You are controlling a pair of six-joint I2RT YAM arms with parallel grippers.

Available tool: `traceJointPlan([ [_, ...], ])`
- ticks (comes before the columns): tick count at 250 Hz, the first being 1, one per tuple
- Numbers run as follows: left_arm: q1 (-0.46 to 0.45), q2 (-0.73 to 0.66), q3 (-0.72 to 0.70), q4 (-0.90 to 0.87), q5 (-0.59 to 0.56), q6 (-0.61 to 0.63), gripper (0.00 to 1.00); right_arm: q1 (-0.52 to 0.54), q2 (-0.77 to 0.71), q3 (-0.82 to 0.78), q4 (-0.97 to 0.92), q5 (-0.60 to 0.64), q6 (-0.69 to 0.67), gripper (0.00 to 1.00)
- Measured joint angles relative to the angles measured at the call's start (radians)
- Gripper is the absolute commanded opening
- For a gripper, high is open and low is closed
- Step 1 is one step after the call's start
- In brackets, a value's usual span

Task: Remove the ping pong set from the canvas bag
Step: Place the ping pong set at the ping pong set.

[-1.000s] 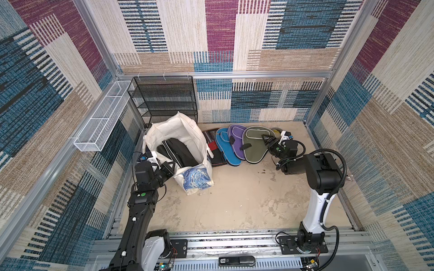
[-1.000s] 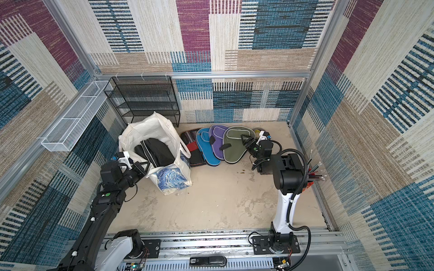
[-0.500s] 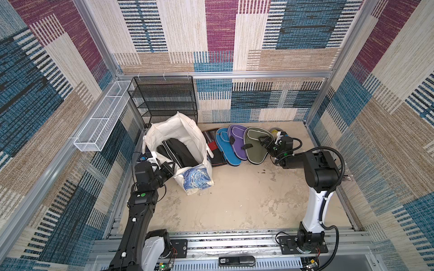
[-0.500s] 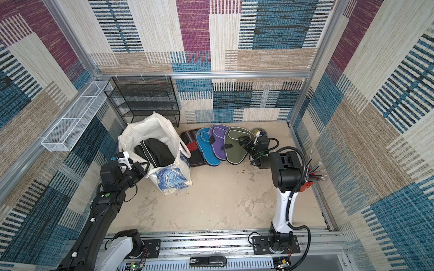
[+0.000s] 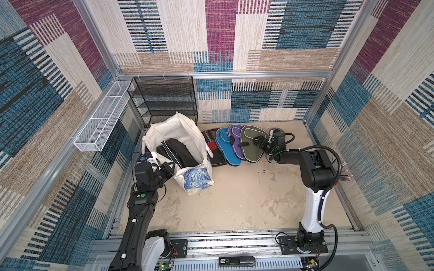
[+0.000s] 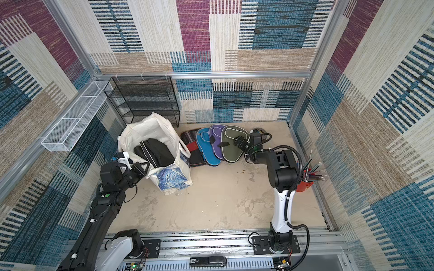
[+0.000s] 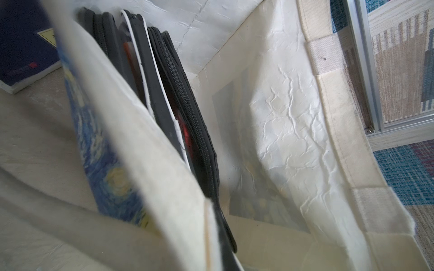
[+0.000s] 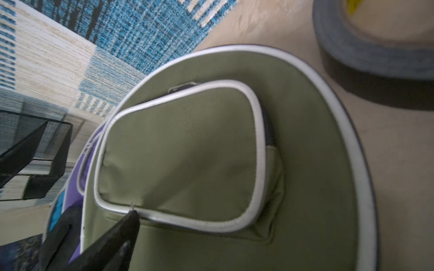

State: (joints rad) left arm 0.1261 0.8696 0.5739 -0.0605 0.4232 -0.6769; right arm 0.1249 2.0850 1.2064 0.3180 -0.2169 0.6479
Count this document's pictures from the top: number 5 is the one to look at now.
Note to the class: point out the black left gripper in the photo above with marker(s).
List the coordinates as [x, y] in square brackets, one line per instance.
[169, 172]

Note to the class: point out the purple paddle case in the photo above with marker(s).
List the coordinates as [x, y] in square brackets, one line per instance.
[234, 132]

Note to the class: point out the black blue paddle case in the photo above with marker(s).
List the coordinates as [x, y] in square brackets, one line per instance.
[225, 147]

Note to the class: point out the black handheld scanner device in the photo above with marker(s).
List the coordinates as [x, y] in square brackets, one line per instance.
[237, 261]

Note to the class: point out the black red paddle case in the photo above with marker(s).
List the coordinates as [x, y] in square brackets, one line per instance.
[210, 137]

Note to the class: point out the white wire mesh basket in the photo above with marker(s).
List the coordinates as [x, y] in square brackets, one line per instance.
[100, 126]

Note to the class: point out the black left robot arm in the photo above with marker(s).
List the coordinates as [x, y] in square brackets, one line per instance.
[140, 250]

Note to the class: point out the black wire mesh shelf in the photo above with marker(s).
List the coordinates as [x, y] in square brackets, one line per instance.
[159, 97]

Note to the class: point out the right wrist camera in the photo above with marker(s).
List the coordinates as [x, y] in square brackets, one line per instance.
[272, 136]

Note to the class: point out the olive green paddle case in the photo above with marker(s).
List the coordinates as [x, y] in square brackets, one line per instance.
[251, 152]

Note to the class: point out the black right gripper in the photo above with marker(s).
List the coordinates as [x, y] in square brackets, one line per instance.
[265, 145]

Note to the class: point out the black tape roll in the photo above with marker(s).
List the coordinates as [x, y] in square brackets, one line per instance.
[276, 129]

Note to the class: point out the white canvas starry night bag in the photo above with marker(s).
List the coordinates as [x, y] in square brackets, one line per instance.
[179, 140]

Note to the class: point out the aluminium front rail frame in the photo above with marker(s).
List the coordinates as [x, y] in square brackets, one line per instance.
[355, 251]

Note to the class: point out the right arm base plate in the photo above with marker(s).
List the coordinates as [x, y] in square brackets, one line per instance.
[290, 245]

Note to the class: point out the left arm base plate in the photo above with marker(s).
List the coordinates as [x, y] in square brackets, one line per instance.
[178, 249]

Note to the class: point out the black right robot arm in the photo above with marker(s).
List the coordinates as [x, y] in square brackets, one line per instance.
[318, 176]

